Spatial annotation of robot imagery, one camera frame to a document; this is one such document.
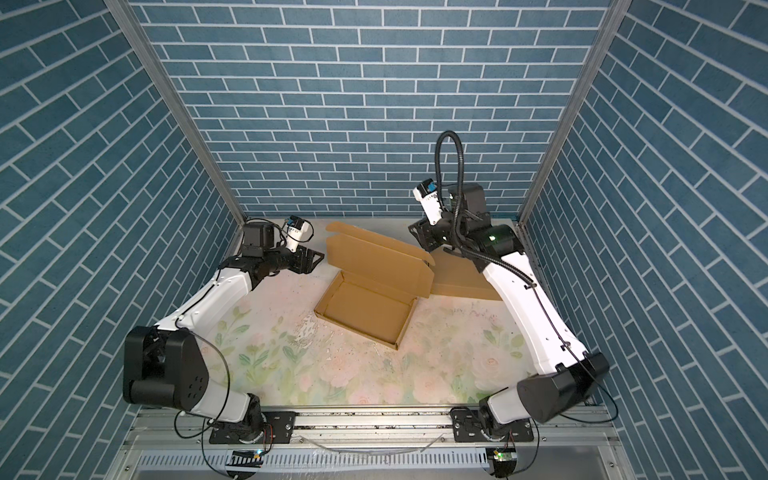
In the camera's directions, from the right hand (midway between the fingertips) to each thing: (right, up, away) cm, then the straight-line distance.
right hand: (413, 220), depth 72 cm
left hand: (-29, -8, +15) cm, 33 cm away
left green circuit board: (-41, -58, 0) cm, 72 cm away
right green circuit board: (+22, -59, +2) cm, 63 cm away
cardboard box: (-10, -19, +24) cm, 33 cm away
